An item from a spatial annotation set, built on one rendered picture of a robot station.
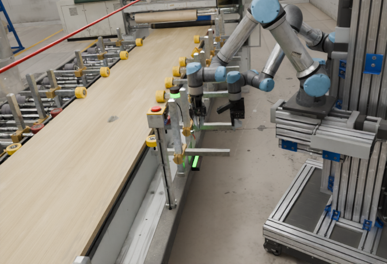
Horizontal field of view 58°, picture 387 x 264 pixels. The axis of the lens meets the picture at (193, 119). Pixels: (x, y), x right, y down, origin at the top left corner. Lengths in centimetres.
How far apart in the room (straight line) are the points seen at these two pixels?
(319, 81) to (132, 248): 113
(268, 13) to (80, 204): 112
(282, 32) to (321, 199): 134
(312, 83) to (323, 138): 28
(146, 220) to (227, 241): 85
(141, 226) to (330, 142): 100
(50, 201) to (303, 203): 161
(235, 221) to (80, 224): 144
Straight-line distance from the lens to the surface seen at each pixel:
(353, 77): 195
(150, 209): 189
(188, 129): 203
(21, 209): 168
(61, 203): 162
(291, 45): 162
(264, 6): 156
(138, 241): 174
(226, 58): 178
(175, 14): 453
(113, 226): 163
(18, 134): 246
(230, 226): 263
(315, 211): 247
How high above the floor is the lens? 183
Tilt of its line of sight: 27 degrees down
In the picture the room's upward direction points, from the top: 6 degrees counter-clockwise
